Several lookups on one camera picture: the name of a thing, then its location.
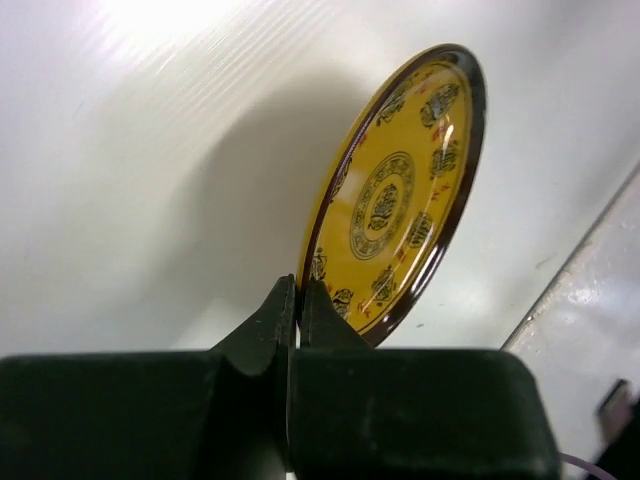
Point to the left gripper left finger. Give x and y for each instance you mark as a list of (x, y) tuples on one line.
[(196, 414)]

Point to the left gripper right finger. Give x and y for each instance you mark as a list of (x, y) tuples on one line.
[(362, 413)]

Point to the yellow patterned plate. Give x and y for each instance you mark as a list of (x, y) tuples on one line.
[(394, 194)]

